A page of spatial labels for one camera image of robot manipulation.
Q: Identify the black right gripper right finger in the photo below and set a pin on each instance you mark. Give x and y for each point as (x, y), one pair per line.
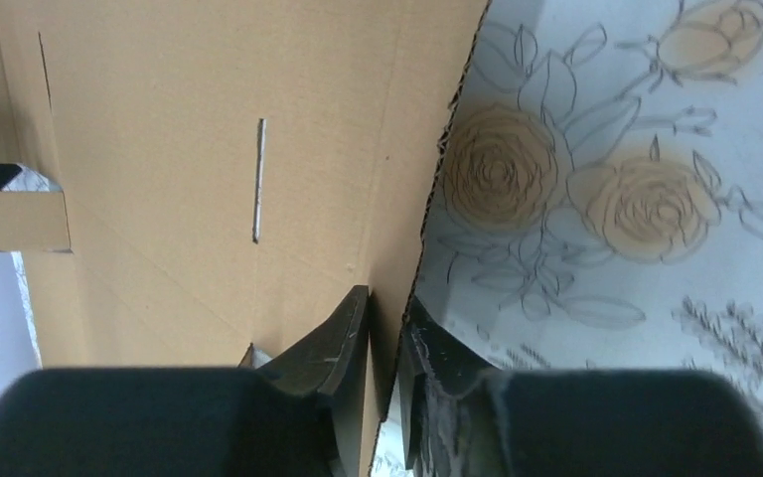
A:
(448, 419)

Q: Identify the brown cardboard box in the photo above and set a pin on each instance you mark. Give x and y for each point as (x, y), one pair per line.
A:
(224, 172)

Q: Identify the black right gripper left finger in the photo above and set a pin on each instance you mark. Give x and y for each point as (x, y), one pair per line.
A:
(301, 413)

